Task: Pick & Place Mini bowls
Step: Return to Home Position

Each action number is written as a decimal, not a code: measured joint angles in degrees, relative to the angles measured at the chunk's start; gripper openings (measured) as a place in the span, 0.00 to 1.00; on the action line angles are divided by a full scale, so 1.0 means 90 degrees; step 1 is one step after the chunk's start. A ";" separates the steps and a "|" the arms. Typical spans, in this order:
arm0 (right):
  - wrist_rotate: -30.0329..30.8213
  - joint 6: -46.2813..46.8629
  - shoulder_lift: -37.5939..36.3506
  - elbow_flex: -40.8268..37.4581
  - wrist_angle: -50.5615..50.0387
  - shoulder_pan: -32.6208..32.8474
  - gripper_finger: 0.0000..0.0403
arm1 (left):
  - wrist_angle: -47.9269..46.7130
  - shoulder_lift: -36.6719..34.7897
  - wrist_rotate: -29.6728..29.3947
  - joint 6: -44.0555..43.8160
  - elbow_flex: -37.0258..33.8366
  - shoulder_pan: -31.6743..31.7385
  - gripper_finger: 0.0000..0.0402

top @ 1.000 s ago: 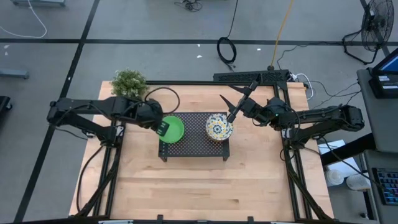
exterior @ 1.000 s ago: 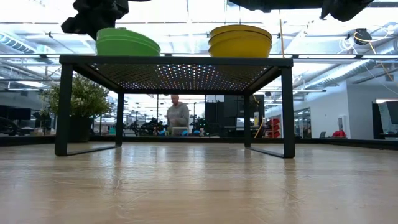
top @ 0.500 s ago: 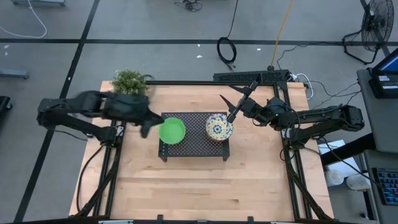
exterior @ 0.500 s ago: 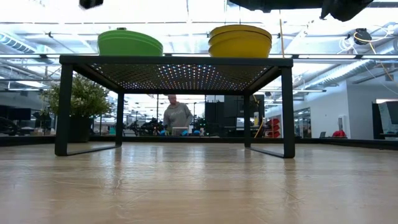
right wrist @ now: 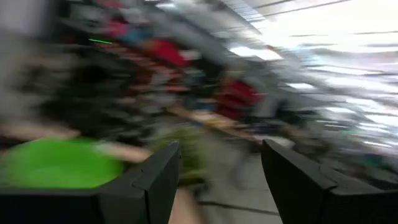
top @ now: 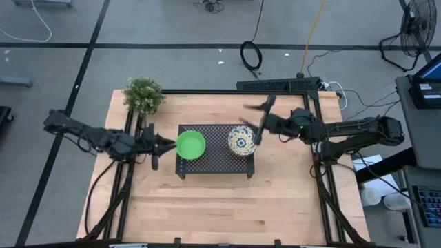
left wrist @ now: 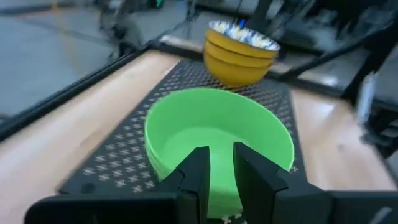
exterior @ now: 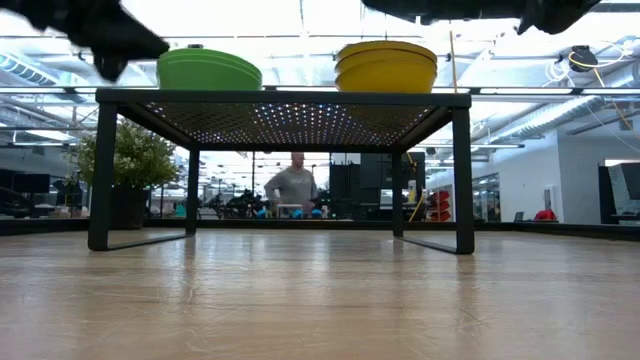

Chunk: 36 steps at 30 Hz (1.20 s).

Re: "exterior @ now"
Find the black perforated metal rack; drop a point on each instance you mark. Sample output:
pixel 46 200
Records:
pixel 285 96

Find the person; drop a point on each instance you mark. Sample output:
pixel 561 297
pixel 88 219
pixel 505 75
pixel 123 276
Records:
pixel 295 185

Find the black aluminium station frame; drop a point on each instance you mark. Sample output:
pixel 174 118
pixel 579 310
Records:
pixel 550 227

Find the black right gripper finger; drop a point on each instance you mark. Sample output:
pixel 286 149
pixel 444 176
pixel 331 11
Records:
pixel 405 7

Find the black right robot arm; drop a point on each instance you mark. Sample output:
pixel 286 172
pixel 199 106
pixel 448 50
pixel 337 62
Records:
pixel 560 15

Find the black screen panel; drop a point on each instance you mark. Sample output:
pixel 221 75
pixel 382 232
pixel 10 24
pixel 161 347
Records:
pixel 607 190

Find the red bin shelf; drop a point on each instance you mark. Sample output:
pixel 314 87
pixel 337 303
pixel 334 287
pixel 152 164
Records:
pixel 442 205

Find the black monitor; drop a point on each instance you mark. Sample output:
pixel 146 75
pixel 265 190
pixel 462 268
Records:
pixel 30 182

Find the red object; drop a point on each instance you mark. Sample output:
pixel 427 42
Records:
pixel 545 216

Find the yellow patterned mini bowl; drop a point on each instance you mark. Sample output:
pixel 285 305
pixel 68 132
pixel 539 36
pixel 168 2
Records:
pixel 385 77
pixel 385 55
pixel 385 46

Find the potted green plant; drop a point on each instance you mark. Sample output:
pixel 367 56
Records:
pixel 135 155

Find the black cabinet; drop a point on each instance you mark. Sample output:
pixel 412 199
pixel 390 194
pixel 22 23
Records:
pixel 380 170

